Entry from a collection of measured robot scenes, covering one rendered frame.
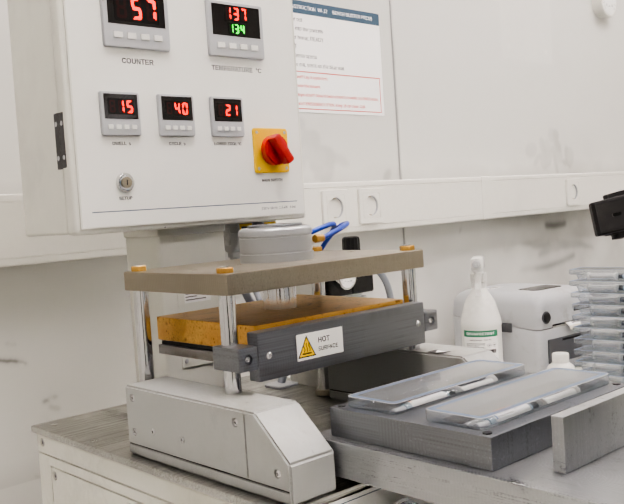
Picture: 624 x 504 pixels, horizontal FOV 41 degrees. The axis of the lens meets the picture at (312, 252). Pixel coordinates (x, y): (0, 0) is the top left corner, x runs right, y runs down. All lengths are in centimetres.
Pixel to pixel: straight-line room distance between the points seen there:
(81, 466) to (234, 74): 49
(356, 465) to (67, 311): 71
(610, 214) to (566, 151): 179
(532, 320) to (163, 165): 97
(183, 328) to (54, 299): 45
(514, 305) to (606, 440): 112
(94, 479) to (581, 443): 53
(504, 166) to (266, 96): 115
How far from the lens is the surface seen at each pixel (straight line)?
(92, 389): 134
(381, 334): 87
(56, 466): 103
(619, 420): 68
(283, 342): 78
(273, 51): 110
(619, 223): 63
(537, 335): 174
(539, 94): 231
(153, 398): 83
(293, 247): 87
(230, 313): 77
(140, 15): 99
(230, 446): 74
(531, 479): 61
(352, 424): 71
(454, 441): 64
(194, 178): 100
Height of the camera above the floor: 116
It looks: 3 degrees down
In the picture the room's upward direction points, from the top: 4 degrees counter-clockwise
